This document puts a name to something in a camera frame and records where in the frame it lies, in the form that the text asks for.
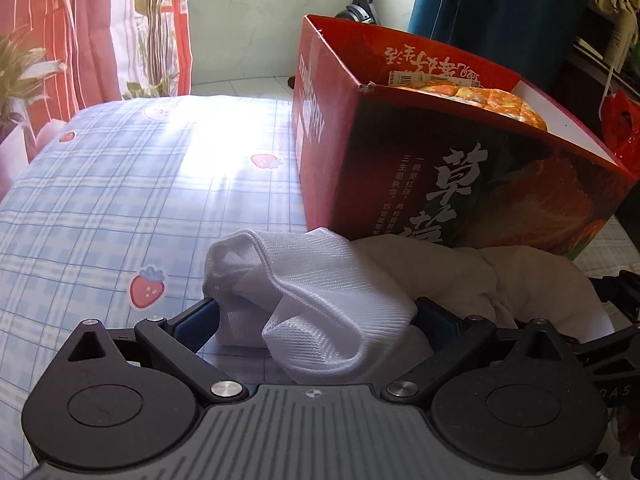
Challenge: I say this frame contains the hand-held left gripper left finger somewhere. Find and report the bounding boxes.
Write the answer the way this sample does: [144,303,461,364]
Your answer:
[65,298,249,408]

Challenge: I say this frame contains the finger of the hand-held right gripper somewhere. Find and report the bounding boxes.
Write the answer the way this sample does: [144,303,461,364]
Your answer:
[589,269,640,312]
[570,326,640,403]

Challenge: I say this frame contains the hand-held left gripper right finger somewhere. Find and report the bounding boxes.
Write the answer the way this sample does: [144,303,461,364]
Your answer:
[382,297,576,406]

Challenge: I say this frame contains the beige cloth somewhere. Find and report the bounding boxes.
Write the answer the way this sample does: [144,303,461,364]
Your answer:
[350,234,617,343]

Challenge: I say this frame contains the white mesh cloth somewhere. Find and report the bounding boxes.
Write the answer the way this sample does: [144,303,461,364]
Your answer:
[202,227,419,387]

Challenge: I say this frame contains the red cardboard box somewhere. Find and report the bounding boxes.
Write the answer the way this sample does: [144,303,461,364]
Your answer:
[291,13,637,262]

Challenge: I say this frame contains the orange patterned cloth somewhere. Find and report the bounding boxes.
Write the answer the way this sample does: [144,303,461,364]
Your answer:
[394,81,549,134]

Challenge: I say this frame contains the plaid strawberry bed sheet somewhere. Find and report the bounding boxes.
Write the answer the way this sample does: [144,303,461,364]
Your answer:
[0,94,640,480]

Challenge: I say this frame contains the red plastic bag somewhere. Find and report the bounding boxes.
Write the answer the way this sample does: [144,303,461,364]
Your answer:
[599,89,640,172]

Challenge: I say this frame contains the white spray bottle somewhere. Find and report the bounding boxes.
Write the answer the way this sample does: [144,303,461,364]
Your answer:
[606,7,640,75]

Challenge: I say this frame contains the blue curtain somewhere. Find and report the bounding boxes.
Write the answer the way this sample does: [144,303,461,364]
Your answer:
[407,0,599,64]

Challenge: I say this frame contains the pink printed wall cloth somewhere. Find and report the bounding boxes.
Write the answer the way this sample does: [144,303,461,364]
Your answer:
[0,0,194,196]

